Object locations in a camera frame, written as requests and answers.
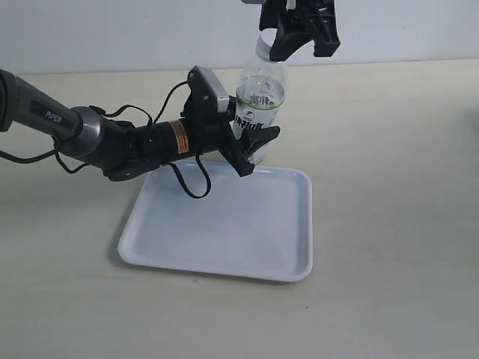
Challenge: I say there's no white plastic tray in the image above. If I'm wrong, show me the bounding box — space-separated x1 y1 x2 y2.
118 162 314 283

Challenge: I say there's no clear plastic drink bottle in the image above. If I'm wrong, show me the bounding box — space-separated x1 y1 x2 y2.
231 28 287 164

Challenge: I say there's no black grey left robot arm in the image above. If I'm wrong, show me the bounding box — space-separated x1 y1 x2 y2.
1 66 280 182

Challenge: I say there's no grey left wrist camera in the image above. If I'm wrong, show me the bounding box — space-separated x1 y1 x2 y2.
182 65 230 117

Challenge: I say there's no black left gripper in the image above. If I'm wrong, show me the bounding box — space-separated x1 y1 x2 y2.
164 114 281 177

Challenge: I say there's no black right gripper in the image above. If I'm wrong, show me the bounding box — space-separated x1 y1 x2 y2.
259 0 341 61

